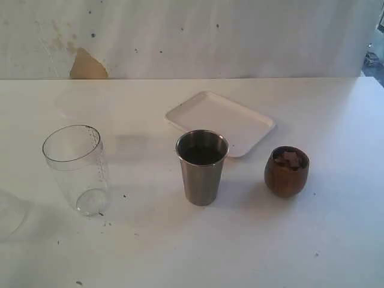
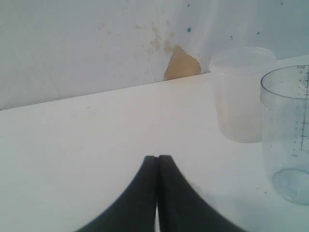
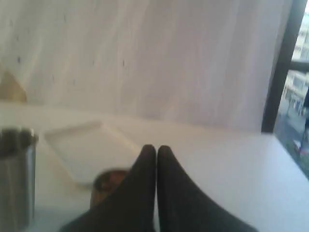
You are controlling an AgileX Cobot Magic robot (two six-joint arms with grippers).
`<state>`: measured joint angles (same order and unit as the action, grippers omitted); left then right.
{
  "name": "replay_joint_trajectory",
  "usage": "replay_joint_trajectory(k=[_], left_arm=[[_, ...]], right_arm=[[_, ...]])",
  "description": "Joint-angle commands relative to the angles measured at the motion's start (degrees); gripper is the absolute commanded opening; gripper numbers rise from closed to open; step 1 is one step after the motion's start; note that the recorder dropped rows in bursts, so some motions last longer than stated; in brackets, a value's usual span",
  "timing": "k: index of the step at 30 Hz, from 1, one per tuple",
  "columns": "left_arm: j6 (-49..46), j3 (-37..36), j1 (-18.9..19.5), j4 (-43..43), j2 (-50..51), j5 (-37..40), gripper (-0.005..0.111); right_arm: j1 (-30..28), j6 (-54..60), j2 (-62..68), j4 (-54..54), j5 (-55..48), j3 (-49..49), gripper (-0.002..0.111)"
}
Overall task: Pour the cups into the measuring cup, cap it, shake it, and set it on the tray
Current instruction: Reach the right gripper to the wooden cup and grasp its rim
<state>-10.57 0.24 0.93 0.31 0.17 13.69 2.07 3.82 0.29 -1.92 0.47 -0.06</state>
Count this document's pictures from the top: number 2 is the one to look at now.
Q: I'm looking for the translucent white plastic container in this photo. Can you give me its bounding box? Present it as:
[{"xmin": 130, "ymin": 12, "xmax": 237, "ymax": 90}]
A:
[{"xmin": 209, "ymin": 47, "xmax": 277, "ymax": 143}]

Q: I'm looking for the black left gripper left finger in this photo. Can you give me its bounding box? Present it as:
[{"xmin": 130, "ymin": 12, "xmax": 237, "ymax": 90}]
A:
[{"xmin": 78, "ymin": 156, "xmax": 158, "ymax": 232}]

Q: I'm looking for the clear glass with tea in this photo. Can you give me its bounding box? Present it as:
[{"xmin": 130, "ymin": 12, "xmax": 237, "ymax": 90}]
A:
[{"xmin": 260, "ymin": 65, "xmax": 309, "ymax": 205}]

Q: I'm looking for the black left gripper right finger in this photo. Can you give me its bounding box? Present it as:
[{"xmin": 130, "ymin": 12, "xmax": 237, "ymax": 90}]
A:
[{"xmin": 157, "ymin": 155, "xmax": 244, "ymax": 232}]

